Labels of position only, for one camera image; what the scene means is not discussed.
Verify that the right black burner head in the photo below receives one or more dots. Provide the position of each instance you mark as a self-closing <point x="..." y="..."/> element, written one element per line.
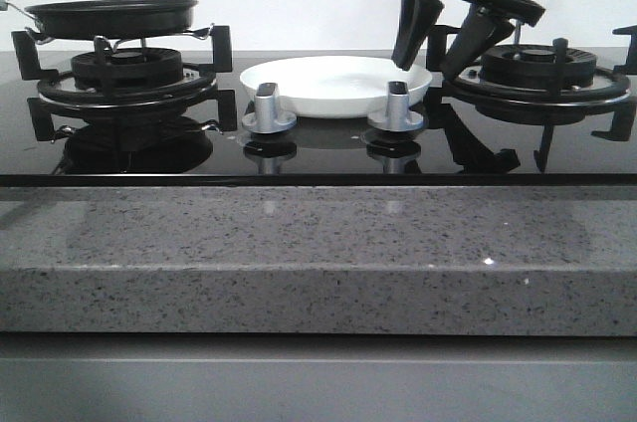
<point x="534" y="66"/>

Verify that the left black burner head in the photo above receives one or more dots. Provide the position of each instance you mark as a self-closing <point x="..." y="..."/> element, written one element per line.
<point x="136" y="68"/>

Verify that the white round plate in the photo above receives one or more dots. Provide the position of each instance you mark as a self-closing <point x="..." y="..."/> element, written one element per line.
<point x="335" y="86"/>

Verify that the left black burner grate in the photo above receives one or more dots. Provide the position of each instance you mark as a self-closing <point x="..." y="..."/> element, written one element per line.
<point x="121" y="109"/>

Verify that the right silver stove knob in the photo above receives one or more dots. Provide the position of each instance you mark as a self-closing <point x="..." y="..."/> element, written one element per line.
<point x="397" y="115"/>

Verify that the black frying pan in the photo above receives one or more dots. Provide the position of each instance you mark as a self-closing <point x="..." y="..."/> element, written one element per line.
<point x="113" y="19"/>

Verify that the black burner head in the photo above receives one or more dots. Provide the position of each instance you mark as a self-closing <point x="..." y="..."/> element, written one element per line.
<point x="534" y="66"/>
<point x="136" y="68"/>

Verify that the silver stove knob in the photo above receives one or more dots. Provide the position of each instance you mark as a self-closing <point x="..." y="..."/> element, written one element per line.
<point x="268" y="117"/>
<point x="397" y="115"/>

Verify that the left silver stove knob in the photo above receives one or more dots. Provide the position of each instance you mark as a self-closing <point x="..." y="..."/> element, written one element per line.
<point x="268" y="117"/>

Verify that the black burner grate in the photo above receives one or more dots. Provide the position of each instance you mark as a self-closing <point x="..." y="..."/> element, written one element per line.
<point x="610" y="93"/>
<point x="121" y="109"/>

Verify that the right black burner grate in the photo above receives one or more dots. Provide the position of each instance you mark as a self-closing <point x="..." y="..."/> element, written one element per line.
<point x="610" y="93"/>

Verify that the black glass gas hob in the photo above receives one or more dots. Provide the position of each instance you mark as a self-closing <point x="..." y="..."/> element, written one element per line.
<point x="205" y="145"/>

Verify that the grey cabinet drawer front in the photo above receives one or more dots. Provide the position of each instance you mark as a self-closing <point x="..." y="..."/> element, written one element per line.
<point x="92" y="377"/>

